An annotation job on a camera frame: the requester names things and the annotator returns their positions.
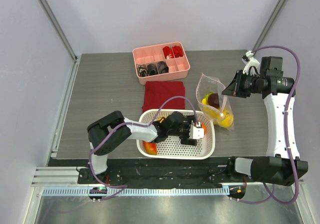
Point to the pink divided organizer box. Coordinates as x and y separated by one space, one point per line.
178 67

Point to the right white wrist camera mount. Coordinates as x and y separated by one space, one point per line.
251 64

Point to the dark brown rolled item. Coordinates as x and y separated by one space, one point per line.
162 67

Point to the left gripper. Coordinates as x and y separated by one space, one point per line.
185 140

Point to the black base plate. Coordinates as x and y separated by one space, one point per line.
155 173

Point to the right aluminium frame post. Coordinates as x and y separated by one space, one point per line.
280 4

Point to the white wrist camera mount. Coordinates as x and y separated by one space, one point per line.
196 131
251 64

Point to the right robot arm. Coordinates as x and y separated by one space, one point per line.
266 78

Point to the red yellow mango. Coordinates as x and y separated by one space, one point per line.
150 148

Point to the aluminium frame post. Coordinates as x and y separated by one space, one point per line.
280 4
53 20

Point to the folded red cloth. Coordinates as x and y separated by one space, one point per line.
157 92

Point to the dark grey rolled item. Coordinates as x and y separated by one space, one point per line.
152 69

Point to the yellow banana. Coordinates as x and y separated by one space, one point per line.
213 113

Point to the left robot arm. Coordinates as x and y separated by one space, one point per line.
107 133

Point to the clear zip top bag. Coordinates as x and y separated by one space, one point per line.
209 84

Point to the small yellow bumpy fruit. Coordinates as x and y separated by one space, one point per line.
204 101

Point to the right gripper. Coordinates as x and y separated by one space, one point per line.
239 83

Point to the dark red apple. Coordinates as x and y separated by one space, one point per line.
213 100

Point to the white perforated plastic basket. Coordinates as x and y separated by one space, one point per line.
172 148

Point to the orange fruit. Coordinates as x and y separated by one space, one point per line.
204 128

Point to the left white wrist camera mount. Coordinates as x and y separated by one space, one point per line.
196 131

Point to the red item in organizer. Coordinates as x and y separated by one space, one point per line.
168 53
177 51

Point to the black white patterned item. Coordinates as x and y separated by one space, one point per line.
141 70

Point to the white slotted cable duct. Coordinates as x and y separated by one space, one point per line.
90 191

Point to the left aluminium frame post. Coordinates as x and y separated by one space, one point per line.
53 20

